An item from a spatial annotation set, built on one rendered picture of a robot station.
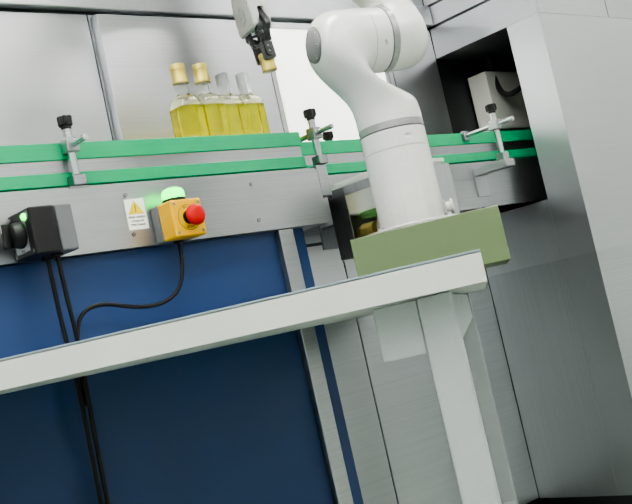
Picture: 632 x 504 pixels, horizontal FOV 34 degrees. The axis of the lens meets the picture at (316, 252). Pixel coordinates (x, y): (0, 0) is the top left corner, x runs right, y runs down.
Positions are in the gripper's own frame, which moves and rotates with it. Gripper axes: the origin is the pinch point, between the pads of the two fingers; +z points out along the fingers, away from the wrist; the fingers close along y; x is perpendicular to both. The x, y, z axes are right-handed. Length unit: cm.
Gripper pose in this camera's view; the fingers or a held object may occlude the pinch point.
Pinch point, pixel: (264, 53)
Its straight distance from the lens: 246.5
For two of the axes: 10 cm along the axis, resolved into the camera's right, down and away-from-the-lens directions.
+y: 4.0, -1.5, -9.1
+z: 3.1, 9.5, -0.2
